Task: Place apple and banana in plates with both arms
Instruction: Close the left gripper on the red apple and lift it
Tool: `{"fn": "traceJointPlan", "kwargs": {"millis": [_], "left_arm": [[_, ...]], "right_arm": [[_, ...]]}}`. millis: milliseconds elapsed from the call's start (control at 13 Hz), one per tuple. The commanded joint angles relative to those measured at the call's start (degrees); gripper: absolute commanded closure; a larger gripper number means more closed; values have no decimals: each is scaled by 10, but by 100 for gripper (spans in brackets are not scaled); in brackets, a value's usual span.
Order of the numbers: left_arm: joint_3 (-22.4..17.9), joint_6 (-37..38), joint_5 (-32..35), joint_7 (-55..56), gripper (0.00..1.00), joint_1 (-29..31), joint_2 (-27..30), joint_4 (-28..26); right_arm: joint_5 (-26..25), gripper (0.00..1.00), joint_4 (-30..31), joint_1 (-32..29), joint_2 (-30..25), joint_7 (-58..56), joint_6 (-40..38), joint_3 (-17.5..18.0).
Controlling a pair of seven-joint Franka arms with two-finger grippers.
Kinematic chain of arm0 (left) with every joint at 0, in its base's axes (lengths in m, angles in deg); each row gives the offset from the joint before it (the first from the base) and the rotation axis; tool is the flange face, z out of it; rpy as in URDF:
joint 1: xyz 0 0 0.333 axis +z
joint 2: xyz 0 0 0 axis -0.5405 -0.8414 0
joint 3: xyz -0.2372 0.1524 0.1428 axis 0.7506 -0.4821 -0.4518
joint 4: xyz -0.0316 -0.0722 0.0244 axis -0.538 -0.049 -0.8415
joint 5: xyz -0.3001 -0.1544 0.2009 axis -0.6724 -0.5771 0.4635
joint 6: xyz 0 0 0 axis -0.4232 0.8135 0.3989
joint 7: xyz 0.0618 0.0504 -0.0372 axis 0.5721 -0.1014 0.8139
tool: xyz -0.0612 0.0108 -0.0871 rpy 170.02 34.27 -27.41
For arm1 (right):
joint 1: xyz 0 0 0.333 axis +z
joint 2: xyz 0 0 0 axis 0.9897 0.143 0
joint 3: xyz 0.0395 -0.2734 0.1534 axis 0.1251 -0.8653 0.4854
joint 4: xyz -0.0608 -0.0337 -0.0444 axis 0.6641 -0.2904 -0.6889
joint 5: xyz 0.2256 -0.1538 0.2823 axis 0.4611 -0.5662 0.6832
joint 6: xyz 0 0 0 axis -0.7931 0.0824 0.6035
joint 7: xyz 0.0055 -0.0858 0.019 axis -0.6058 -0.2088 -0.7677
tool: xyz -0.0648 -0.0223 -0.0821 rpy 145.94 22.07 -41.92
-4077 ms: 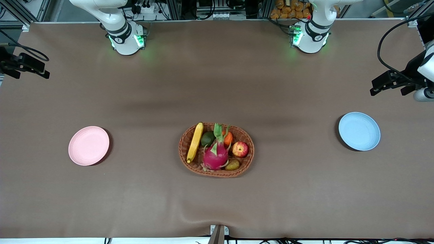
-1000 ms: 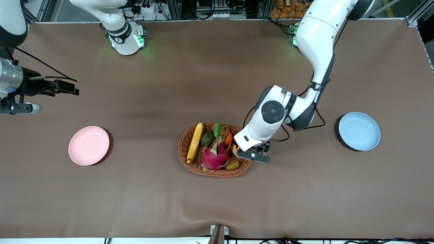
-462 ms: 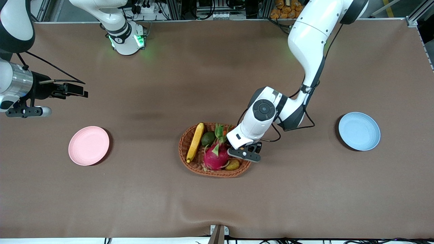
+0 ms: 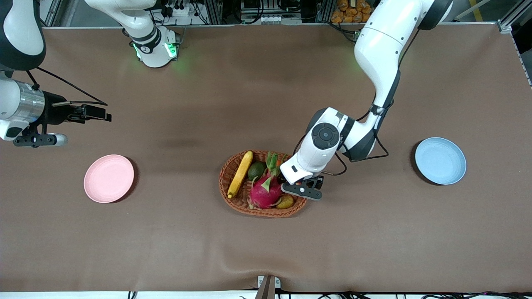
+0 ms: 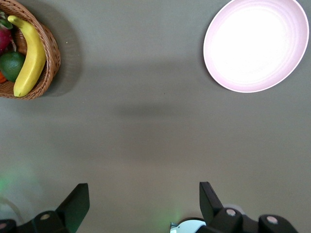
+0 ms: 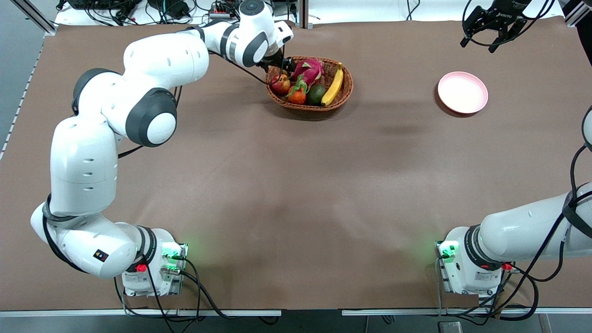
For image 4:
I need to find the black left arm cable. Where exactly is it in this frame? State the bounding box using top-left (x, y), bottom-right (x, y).
top-left (293, 104), bottom-right (389, 177)

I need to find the blue round plate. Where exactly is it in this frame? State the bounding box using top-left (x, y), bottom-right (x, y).
top-left (415, 137), bottom-right (467, 185)

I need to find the bag of orange snacks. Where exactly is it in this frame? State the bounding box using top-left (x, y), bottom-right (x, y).
top-left (331, 0), bottom-right (370, 24)

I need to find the aluminium corner frame profile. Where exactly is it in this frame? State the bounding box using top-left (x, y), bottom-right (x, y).
top-left (497, 0), bottom-right (532, 34)

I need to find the brown wicker basket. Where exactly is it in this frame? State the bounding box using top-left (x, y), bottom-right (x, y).
top-left (219, 150), bottom-right (308, 218)

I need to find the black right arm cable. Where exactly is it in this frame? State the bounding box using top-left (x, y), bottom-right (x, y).
top-left (26, 66), bottom-right (108, 106)

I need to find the pink round plate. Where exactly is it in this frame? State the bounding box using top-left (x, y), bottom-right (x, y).
top-left (84, 154), bottom-right (135, 203)

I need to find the green avocado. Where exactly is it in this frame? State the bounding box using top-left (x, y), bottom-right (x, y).
top-left (248, 162), bottom-right (267, 181)

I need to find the white power strip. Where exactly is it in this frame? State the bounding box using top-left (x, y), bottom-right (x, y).
top-left (161, 0), bottom-right (196, 17)

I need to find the pink dragon fruit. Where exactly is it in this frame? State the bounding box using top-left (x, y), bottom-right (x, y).
top-left (247, 152), bottom-right (287, 209)

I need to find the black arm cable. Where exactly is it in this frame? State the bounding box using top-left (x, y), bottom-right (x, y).
top-left (293, 104), bottom-right (389, 177)
top-left (26, 66), bottom-right (108, 106)

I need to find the yellow banana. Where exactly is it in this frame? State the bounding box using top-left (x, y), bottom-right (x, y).
top-left (227, 151), bottom-right (254, 199)

